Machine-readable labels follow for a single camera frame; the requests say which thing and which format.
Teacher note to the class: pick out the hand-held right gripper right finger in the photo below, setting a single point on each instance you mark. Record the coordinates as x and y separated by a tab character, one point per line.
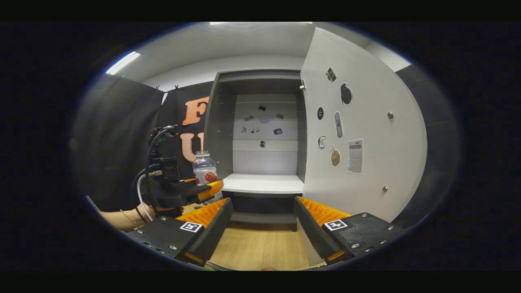
311	232

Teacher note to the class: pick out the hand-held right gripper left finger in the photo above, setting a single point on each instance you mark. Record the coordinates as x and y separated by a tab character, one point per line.
215	232

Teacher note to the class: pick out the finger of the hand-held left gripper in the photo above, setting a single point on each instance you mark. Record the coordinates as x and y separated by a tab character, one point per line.
209	189
189	180

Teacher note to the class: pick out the clear plastic bottle red label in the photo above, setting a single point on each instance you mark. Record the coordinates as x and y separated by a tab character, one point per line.
203	167

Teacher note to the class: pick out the dark grey cabinet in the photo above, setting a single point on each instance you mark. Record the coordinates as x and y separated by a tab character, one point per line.
222	122

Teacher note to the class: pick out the beige cabinet door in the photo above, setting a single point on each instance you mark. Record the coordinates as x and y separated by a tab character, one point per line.
378	101

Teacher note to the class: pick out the white cabinet shelf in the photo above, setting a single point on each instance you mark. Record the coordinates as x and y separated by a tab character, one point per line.
264	183

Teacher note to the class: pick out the black wrist band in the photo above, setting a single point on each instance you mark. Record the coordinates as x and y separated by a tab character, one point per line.
141	215

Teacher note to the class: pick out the black backdrop cloth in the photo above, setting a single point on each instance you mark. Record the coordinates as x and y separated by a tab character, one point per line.
114	134

